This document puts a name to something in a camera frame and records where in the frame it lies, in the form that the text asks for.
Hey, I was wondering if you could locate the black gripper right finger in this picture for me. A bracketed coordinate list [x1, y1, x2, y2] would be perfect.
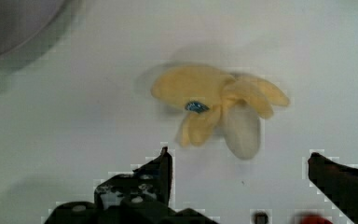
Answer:
[308, 152, 358, 224]

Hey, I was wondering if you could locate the red tomato toy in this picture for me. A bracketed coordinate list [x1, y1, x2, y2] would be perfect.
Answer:
[299, 216, 333, 224]

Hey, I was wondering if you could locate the yellow plush peeled banana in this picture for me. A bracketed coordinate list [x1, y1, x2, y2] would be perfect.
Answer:
[151, 64, 290, 160]

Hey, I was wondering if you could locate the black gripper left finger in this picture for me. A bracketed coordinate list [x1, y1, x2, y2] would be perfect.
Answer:
[44, 147, 218, 224]

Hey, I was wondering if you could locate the pink round plate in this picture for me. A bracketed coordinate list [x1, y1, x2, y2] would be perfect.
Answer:
[0, 0, 75, 66]

